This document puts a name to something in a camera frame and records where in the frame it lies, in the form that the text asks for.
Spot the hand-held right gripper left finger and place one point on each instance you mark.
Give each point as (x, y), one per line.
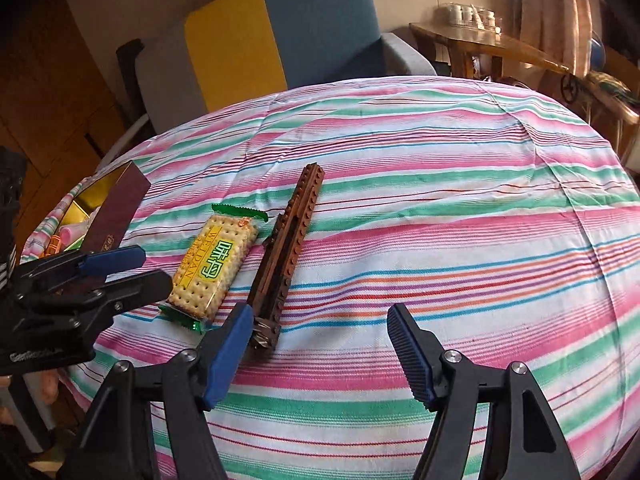
(225, 360)

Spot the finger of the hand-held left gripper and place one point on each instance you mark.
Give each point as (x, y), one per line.
(115, 260)
(145, 287)

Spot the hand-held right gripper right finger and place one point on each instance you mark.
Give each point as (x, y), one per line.
(412, 355)

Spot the dark red box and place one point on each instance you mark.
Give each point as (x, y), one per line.
(120, 210)

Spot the cracker packet with green ends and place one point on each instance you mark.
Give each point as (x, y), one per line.
(215, 265)

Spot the brown building block toy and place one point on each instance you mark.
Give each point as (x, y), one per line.
(285, 245)

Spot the striped pink and green cloth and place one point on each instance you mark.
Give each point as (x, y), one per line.
(425, 210)

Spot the blue and yellow armchair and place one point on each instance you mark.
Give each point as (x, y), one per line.
(320, 25)

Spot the wooden chair with clothes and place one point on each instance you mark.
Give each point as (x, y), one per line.
(607, 110)

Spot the wooden side table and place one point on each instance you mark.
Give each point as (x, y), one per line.
(480, 42)

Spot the green and yellow folded cloth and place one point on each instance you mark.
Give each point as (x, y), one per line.
(612, 87)

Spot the white tea set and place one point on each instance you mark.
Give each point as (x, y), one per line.
(467, 15)

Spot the blue fan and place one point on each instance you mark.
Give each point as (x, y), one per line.
(598, 52)

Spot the beige patterned curtain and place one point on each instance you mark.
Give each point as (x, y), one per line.
(555, 10)

